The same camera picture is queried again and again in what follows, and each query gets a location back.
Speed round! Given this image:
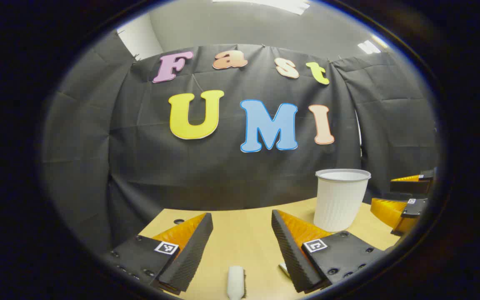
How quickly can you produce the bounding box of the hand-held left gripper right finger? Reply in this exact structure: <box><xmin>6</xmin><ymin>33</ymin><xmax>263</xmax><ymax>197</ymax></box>
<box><xmin>271</xmin><ymin>210</ymin><xmax>386</xmax><ymax>293</ymax></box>

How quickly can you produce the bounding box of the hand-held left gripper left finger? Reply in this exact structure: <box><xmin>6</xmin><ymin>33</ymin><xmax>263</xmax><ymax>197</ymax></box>
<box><xmin>106</xmin><ymin>212</ymin><xmax>214</xmax><ymax>295</ymax></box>

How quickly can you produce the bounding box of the white ribbed garbage bin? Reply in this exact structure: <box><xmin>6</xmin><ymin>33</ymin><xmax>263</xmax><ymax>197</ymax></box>
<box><xmin>314</xmin><ymin>169</ymin><xmax>372</xmax><ymax>233</ymax></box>

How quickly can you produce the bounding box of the long ceiling light panel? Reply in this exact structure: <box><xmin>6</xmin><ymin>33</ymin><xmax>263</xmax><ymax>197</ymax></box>
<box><xmin>213</xmin><ymin>0</ymin><xmax>310</xmax><ymax>15</ymax></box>

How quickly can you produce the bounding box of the light wooden desktop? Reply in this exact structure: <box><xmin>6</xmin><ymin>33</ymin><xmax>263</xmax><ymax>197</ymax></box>
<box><xmin>138</xmin><ymin>198</ymin><xmax>401</xmax><ymax>300</ymax></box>

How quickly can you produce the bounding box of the black backdrop cloth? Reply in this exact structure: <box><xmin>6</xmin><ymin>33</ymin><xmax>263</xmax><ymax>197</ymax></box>
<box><xmin>42</xmin><ymin>31</ymin><xmax>438</xmax><ymax>255</ymax></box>

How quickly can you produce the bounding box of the small ceiling light panel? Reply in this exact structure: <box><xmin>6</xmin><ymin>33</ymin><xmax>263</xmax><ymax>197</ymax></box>
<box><xmin>357</xmin><ymin>35</ymin><xmax>386</xmax><ymax>55</ymax></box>

